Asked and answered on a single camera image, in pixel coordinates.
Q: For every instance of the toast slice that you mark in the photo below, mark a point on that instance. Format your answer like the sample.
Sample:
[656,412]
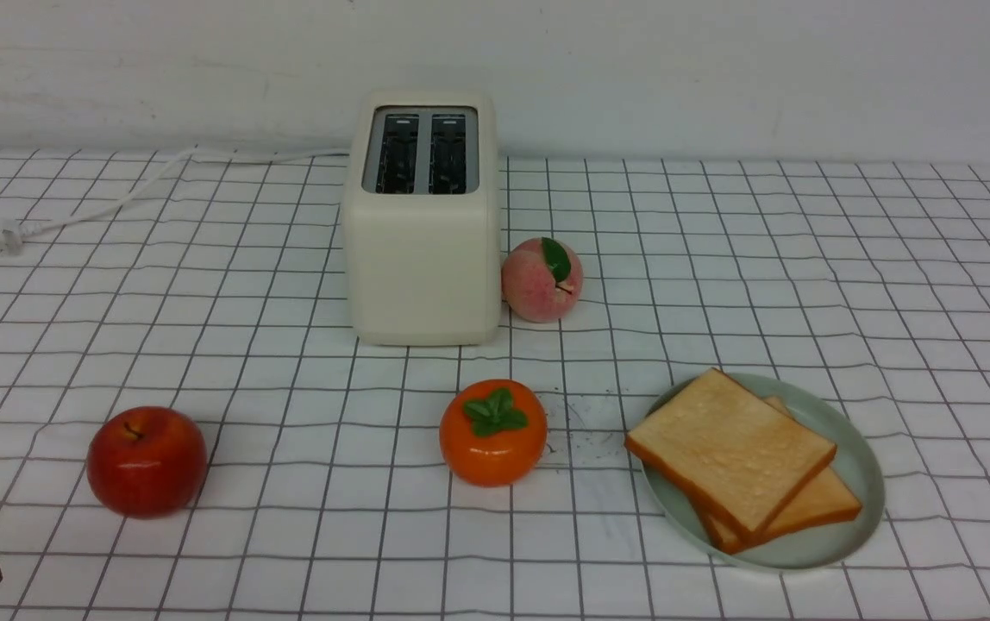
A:
[823,501]
[736,456]

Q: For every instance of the pink peach with leaf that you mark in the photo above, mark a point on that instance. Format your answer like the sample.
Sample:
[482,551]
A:
[529,286]

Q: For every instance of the orange persimmon with green leaf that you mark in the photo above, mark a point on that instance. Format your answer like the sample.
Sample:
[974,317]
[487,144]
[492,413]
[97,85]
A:
[493,433]

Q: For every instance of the cream white toaster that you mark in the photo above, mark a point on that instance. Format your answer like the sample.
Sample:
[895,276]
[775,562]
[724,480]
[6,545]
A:
[420,219]

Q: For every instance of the white grid tablecloth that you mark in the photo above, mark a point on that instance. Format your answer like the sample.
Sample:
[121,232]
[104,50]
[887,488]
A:
[221,295]

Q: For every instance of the light green plate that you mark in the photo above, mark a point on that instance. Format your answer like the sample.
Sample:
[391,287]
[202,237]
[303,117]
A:
[815,547]

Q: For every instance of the red apple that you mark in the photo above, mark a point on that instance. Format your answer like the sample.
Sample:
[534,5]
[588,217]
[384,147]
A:
[147,462]

